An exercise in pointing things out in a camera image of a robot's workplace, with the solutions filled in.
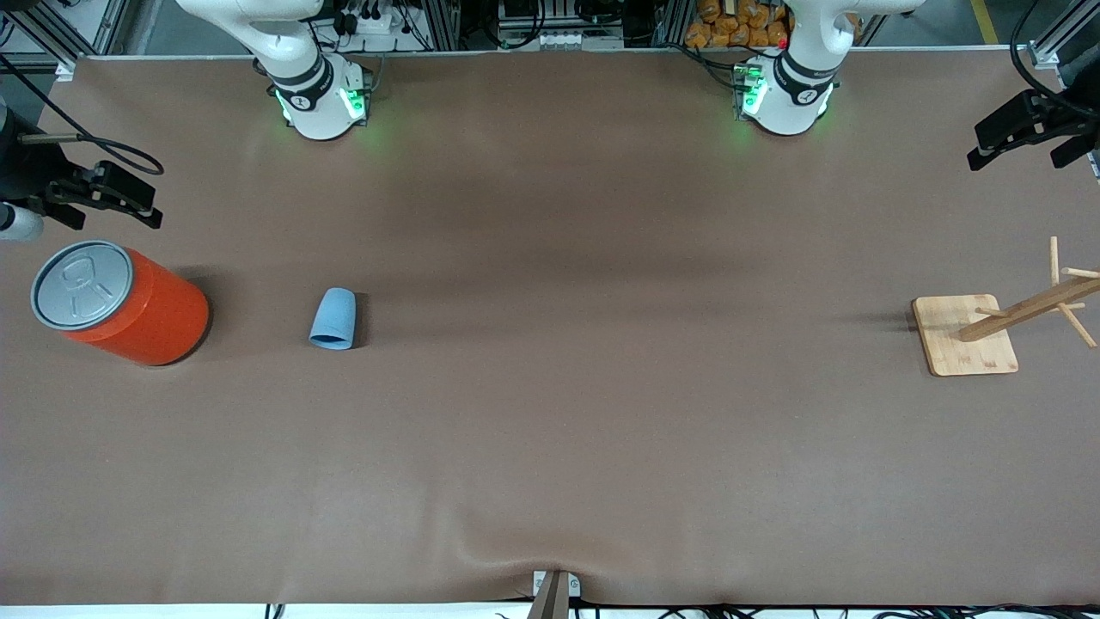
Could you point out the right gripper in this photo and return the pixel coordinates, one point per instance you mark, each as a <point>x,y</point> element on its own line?
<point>24,174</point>

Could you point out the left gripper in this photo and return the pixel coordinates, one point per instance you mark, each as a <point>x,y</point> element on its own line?
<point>1078,119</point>

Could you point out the light blue cup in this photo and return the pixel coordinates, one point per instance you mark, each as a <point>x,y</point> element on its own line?
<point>333,316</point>

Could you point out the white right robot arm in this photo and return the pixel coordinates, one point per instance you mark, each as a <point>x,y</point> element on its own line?
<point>314,82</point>

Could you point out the orange can-shaped container grey lid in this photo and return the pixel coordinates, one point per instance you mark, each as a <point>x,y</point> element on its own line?
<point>146,314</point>

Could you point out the wooden mug tree stand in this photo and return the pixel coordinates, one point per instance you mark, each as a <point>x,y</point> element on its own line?
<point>962,340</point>

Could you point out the white power strip with plugs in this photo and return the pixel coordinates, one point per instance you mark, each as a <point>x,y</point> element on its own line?
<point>374,21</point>

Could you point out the orange snack bags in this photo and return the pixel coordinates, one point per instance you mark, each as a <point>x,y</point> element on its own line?
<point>739,26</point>

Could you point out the white socket strip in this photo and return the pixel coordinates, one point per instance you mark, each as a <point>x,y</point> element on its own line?
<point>567,39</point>

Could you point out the brown table mat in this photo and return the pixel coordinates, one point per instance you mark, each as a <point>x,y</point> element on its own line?
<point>550,413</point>

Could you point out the aluminium frame profile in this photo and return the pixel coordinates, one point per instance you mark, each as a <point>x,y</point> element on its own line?
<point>51,30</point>
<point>1053,43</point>

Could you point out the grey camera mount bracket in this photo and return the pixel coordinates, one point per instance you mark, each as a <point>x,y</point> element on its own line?
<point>554,593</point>

